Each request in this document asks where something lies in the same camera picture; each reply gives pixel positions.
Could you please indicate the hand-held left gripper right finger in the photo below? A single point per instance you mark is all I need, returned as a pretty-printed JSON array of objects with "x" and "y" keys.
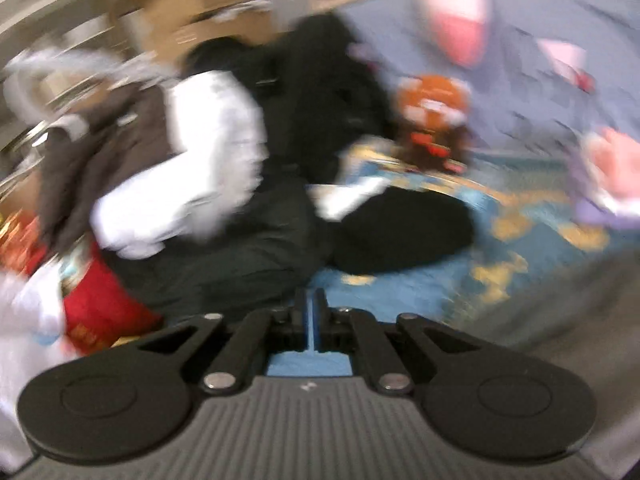
[{"x": 324, "y": 327}]

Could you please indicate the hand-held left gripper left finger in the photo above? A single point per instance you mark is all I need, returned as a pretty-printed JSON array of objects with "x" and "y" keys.
[{"x": 303, "y": 327}]

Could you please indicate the black clothes pile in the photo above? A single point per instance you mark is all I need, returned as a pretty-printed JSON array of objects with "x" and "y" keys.
[{"x": 310, "y": 100}]

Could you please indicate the stack of folded clothes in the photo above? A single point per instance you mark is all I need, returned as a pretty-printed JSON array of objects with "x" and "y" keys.
[{"x": 595, "y": 210}]

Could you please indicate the black cloth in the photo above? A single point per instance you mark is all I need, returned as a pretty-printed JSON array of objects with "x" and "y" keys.
[{"x": 400, "y": 235}]

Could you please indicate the small white cloth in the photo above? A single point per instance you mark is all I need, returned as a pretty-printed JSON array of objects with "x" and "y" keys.
[{"x": 350, "y": 197}]

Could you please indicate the blue patterned bedspread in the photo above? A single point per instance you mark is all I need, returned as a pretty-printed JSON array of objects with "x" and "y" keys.
[{"x": 500, "y": 260}]

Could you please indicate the white garment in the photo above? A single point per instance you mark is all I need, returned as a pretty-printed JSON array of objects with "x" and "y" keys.
[{"x": 210, "y": 160}]

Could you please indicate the red bag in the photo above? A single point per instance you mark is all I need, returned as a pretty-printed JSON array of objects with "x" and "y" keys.
[{"x": 105, "y": 305}]

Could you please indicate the brown plush toy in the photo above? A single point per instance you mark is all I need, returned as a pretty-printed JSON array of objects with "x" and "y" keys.
[{"x": 432, "y": 110}]

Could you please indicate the brown garment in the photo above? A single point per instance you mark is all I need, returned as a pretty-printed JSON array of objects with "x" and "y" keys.
[{"x": 100, "y": 160}]

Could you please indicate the white plastic bag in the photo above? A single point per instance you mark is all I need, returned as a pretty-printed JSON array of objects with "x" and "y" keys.
[{"x": 25, "y": 320}]

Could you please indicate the grey-blue printed pillow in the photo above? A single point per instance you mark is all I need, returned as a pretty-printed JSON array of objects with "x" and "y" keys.
[{"x": 525, "y": 85}]

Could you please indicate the pink folded garment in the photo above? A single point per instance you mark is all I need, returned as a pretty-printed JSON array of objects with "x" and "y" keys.
[{"x": 617, "y": 165}]

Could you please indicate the pink and white cloth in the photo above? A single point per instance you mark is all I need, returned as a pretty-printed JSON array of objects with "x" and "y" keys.
[{"x": 455, "y": 15}]

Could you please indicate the clear plastic bag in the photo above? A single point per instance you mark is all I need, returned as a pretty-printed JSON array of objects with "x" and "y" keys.
[{"x": 65, "y": 65}]

